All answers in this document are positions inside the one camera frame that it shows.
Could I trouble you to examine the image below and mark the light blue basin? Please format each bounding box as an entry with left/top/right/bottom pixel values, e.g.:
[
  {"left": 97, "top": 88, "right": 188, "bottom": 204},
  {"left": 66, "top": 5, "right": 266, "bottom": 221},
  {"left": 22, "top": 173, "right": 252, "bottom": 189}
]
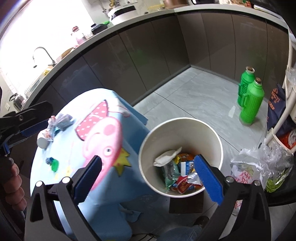
[{"left": 24, "top": 79, "right": 42, "bottom": 98}]

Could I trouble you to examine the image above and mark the white rice cooker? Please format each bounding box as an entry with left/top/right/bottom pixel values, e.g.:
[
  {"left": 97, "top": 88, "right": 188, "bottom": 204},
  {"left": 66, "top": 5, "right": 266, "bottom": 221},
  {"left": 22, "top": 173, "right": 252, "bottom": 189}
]
[{"left": 107, "top": 4, "right": 137, "bottom": 24}]

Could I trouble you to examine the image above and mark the dark shoe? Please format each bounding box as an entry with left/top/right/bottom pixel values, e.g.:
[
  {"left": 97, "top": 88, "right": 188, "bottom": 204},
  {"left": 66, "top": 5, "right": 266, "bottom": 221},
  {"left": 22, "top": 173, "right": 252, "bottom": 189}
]
[{"left": 193, "top": 215, "right": 210, "bottom": 230}]

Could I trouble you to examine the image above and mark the green thermos bottle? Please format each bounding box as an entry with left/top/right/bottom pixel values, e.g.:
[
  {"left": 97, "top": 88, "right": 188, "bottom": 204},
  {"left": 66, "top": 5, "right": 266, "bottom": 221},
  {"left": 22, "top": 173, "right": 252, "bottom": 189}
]
[
  {"left": 237, "top": 67, "right": 255, "bottom": 109},
  {"left": 239, "top": 77, "right": 264, "bottom": 126}
]

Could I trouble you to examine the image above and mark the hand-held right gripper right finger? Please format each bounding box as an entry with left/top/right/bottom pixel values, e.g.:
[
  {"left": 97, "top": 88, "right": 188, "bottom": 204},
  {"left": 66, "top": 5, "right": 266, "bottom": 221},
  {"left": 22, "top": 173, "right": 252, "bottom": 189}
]
[{"left": 194, "top": 155, "right": 272, "bottom": 241}]

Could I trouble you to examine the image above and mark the copper pot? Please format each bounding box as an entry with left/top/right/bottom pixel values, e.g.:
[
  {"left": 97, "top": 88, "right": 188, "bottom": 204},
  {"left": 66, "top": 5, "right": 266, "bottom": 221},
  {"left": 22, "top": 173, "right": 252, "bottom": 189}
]
[{"left": 163, "top": 0, "right": 189, "bottom": 7}]

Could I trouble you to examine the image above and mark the orange noodle bag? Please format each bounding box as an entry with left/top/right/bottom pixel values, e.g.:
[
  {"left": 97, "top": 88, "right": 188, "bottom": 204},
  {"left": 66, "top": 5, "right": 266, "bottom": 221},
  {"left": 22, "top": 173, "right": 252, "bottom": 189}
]
[{"left": 174, "top": 152, "right": 196, "bottom": 163}]

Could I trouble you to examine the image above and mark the white paper bucket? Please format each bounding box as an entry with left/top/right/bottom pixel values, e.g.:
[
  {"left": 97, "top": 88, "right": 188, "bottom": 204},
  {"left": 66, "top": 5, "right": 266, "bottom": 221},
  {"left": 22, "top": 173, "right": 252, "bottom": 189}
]
[{"left": 138, "top": 118, "right": 223, "bottom": 197}]

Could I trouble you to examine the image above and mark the white red-print plastic bag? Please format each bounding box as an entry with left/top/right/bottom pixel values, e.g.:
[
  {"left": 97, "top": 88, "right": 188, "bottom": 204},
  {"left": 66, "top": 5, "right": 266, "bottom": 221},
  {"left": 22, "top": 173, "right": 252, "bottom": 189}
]
[{"left": 231, "top": 148, "right": 262, "bottom": 216}]

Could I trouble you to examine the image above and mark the person's left hand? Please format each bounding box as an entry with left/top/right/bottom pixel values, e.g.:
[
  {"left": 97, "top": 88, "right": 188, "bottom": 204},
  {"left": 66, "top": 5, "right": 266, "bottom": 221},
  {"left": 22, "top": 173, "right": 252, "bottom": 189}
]
[{"left": 0, "top": 163, "right": 27, "bottom": 215}]

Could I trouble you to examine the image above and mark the dark blue printed bag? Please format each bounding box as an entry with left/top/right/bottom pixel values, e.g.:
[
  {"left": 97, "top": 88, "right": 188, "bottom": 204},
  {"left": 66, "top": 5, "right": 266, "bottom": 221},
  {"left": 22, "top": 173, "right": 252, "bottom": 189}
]
[{"left": 267, "top": 83, "right": 287, "bottom": 130}]

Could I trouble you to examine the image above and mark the blue snack packet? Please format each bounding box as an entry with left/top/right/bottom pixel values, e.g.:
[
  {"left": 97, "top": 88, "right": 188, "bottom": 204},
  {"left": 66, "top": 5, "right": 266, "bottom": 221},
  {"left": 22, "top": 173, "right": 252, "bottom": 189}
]
[{"left": 180, "top": 161, "right": 196, "bottom": 175}]

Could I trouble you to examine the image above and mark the orange plastic bag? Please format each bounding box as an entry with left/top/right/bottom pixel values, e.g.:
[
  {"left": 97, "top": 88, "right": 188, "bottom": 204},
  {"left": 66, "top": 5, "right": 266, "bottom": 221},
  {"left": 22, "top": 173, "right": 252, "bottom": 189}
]
[{"left": 277, "top": 130, "right": 296, "bottom": 149}]

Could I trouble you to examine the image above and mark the person's jeans leg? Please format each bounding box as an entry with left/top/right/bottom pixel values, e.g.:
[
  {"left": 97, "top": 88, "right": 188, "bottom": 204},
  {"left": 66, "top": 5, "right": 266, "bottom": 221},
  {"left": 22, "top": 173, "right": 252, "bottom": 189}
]
[{"left": 159, "top": 224, "right": 204, "bottom": 241}]

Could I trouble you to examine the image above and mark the small colourful wrapper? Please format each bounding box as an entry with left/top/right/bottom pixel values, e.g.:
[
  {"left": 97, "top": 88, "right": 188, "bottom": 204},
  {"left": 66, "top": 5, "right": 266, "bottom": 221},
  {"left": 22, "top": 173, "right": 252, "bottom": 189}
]
[{"left": 45, "top": 116, "right": 57, "bottom": 141}]

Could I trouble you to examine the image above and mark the small white cup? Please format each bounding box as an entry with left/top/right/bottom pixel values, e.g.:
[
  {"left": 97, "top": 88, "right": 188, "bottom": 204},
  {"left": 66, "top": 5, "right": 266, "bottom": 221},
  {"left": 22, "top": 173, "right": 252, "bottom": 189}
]
[{"left": 37, "top": 136, "right": 50, "bottom": 149}]

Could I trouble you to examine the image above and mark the red snack wrapper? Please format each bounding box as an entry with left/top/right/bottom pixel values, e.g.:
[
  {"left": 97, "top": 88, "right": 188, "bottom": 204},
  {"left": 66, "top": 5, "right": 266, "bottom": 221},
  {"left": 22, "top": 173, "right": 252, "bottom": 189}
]
[{"left": 172, "top": 173, "right": 204, "bottom": 194}]

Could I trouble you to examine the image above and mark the black cable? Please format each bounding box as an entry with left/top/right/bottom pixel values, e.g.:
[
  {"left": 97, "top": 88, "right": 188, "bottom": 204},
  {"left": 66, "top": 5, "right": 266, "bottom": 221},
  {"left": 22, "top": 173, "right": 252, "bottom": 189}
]
[{"left": 132, "top": 233, "right": 160, "bottom": 241}]

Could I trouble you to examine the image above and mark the blue cartoon tablecloth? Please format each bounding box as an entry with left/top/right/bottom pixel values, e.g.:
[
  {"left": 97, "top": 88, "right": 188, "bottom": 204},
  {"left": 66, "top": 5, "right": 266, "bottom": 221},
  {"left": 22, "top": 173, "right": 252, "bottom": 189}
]
[{"left": 30, "top": 88, "right": 148, "bottom": 241}]

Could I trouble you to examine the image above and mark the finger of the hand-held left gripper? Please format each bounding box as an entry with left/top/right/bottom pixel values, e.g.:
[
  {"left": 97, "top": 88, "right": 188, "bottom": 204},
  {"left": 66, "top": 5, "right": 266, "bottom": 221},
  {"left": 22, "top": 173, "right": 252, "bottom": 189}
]
[
  {"left": 0, "top": 101, "right": 54, "bottom": 138},
  {"left": 0, "top": 133, "right": 24, "bottom": 155}
]

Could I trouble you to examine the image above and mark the red-lidded bottle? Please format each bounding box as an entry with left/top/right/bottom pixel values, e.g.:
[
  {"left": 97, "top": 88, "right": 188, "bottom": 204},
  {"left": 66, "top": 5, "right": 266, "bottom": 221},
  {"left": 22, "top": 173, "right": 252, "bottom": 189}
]
[{"left": 70, "top": 26, "right": 86, "bottom": 45}]

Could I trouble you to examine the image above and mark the black square stand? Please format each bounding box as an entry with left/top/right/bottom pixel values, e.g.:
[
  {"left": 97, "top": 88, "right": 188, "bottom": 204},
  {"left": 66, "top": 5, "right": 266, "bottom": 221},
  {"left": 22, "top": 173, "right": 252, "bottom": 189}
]
[{"left": 169, "top": 192, "right": 205, "bottom": 214}]

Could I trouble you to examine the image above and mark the white storage rack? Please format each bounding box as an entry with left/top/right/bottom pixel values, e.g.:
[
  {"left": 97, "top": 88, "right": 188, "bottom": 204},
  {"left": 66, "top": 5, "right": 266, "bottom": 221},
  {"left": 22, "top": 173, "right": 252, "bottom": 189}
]
[{"left": 266, "top": 30, "right": 296, "bottom": 144}]

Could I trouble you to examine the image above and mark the dark kitchen cabinet unit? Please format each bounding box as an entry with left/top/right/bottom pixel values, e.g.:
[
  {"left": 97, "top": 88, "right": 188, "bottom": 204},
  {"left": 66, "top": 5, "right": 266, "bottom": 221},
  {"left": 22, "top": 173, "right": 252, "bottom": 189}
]
[{"left": 9, "top": 5, "right": 289, "bottom": 121}]

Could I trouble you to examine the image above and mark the green snack wrapper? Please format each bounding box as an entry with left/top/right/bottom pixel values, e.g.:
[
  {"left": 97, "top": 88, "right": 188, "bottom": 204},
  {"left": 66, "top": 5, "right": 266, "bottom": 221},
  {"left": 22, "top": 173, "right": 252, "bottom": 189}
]
[{"left": 162, "top": 162, "right": 181, "bottom": 189}]

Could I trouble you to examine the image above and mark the dark patterned pot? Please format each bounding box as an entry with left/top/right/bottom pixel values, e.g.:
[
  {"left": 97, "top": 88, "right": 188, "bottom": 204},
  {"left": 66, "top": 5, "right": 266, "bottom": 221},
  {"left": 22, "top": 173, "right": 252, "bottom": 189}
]
[{"left": 90, "top": 23, "right": 109, "bottom": 35}]

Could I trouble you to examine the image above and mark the steel kettle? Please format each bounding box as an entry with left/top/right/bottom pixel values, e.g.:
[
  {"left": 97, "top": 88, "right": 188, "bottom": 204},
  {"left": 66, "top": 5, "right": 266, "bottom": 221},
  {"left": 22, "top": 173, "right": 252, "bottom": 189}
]
[{"left": 9, "top": 93, "right": 25, "bottom": 109}]

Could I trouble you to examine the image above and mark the stack of food boxes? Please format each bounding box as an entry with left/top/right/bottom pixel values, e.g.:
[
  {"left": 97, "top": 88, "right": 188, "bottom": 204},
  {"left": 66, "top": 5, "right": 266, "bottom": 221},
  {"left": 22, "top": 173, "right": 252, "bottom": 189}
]
[{"left": 229, "top": 0, "right": 255, "bottom": 7}]

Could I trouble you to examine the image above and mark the white paper napkin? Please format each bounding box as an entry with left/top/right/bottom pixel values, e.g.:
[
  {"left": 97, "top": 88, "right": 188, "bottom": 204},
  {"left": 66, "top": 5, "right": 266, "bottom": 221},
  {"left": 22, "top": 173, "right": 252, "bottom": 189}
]
[{"left": 154, "top": 146, "right": 183, "bottom": 167}]

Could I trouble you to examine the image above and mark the steel kitchen faucet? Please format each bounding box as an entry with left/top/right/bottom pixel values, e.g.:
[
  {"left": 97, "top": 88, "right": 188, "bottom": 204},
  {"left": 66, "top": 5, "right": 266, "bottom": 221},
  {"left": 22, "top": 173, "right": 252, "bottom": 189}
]
[{"left": 32, "top": 47, "right": 56, "bottom": 68}]

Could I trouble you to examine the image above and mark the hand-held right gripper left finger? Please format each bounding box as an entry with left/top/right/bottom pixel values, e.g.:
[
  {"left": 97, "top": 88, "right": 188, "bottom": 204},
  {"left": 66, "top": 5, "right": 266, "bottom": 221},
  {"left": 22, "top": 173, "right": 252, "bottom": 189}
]
[{"left": 24, "top": 155, "right": 102, "bottom": 241}]

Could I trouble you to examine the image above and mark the black round stool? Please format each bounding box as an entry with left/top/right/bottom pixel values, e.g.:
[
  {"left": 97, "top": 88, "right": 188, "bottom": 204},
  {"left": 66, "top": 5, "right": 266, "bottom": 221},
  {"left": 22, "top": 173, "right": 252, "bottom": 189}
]
[{"left": 264, "top": 171, "right": 296, "bottom": 207}]

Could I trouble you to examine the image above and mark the clear bag of green vegetables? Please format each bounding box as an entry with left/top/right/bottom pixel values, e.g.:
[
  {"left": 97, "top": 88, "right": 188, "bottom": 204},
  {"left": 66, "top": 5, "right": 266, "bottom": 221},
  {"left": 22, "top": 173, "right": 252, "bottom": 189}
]
[{"left": 254, "top": 139, "right": 294, "bottom": 194}]

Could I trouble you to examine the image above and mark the dark blue wrapper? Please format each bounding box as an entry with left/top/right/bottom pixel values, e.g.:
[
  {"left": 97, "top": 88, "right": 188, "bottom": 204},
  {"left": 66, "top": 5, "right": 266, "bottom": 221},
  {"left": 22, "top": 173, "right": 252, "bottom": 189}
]
[{"left": 55, "top": 113, "right": 74, "bottom": 130}]

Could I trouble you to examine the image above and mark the wooden lidded bowl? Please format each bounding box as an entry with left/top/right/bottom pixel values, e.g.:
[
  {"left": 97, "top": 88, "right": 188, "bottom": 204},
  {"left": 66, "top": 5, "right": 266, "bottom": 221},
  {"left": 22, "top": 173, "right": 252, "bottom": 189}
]
[{"left": 60, "top": 47, "right": 74, "bottom": 58}]

